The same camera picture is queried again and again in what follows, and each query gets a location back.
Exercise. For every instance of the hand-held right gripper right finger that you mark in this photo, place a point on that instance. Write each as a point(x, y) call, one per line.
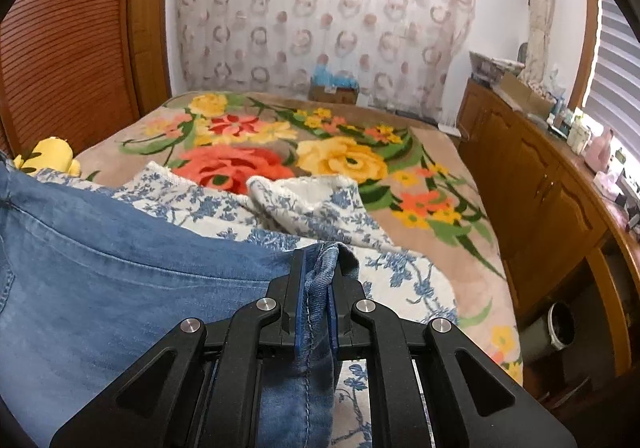
point(333, 323)

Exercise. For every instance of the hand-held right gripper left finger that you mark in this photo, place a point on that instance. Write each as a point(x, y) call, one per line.
point(300, 328)

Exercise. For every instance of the blue denim pants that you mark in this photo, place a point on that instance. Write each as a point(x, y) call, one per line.
point(125, 303)

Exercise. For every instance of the white blue floral cloth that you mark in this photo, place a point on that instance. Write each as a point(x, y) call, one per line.
point(310, 208)

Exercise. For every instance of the beige flower print blanket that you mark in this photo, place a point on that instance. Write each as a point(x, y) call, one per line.
point(350, 158)

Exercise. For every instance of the white waste bin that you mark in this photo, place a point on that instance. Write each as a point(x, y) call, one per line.
point(550, 333)

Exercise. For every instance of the brown cardboard box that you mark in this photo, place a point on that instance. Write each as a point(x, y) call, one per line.
point(332, 95)

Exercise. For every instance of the wooden sideboard cabinet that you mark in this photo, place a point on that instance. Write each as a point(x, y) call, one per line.
point(540, 188)

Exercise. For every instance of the light blue plastic bag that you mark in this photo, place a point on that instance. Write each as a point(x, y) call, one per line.
point(332, 76)

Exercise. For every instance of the open cardboard box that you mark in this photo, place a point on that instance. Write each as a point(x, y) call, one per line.
point(525, 96)

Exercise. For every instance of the patterned storage box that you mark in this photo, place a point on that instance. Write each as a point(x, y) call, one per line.
point(492, 66)

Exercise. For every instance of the yellow plush toy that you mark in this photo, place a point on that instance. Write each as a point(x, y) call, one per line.
point(50, 156)

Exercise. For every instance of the white jar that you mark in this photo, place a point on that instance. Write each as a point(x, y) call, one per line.
point(578, 137)

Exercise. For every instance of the pink bottle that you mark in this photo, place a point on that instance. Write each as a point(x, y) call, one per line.
point(600, 151)

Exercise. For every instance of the circle patterned sheer curtain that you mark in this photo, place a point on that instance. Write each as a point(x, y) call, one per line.
point(325, 3)

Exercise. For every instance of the white lace curtain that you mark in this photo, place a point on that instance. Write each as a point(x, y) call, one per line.
point(540, 28)

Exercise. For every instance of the striped window blind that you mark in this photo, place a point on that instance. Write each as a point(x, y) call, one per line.
point(620, 53)

